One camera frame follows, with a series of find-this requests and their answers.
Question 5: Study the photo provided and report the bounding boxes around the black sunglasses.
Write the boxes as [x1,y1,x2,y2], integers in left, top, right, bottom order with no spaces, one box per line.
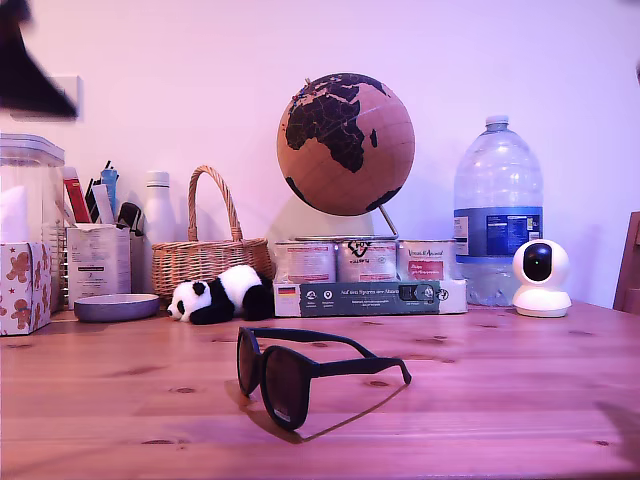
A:
[236,325,413,434]

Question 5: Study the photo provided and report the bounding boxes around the clear plastic lidded container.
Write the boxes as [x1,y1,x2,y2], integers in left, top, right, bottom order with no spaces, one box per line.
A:
[0,133,66,314]

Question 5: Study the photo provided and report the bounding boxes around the red and white packet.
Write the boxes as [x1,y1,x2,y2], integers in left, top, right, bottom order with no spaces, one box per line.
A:
[62,166,93,224]

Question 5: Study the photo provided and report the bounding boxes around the blue tube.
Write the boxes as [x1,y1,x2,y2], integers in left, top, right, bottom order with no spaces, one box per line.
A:
[100,167,120,221]

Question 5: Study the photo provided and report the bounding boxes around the black pen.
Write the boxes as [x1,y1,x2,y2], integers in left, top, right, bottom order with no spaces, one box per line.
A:
[84,175,103,224]

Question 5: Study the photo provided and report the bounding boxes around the white paper strip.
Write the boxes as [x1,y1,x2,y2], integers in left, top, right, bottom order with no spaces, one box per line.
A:
[91,183,116,224]

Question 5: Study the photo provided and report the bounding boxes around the white bottle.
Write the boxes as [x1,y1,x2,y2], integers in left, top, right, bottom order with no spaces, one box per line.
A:
[143,170,176,295]

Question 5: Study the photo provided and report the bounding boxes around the gingerbread print tissue box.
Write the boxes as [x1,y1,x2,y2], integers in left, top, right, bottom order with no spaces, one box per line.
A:
[0,240,53,336]

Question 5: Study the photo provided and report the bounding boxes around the grey bowl white inside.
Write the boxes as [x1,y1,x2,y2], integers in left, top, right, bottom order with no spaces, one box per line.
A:
[73,292,161,324]

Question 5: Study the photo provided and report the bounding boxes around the panda plush toy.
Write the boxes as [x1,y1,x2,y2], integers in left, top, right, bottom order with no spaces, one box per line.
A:
[166,264,276,326]

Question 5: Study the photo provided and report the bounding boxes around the cork globe on metal stand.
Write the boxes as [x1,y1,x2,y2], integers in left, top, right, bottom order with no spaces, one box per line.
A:
[276,72,416,243]

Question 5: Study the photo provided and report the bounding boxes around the cardboard can tray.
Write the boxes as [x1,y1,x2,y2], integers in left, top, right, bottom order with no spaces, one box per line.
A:
[272,278,469,317]

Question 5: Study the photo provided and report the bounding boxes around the large clear water bottle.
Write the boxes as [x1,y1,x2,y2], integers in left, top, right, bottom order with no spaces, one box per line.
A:
[452,114,545,307]

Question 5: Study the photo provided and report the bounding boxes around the white wall light switch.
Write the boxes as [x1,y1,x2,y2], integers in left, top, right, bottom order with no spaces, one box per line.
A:
[49,74,84,121]

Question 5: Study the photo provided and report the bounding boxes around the metal wire rack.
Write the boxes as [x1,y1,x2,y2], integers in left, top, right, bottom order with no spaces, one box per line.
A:
[51,219,70,301]

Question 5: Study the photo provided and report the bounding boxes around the wicker basket with handle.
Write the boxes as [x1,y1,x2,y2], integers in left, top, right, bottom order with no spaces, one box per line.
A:
[151,164,276,301]

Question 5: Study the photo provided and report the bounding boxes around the small white round camera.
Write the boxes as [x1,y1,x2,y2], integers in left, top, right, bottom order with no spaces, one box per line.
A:
[511,238,573,318]

